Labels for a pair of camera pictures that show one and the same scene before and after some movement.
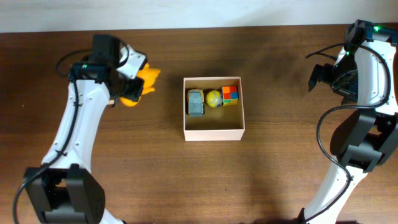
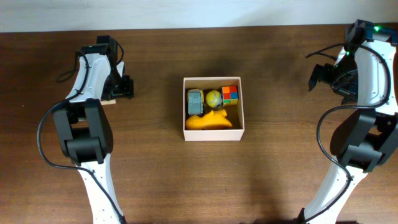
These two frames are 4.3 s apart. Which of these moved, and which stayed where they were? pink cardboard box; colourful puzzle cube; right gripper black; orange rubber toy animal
Moved: orange rubber toy animal
Stayed: pink cardboard box; colourful puzzle cube; right gripper black
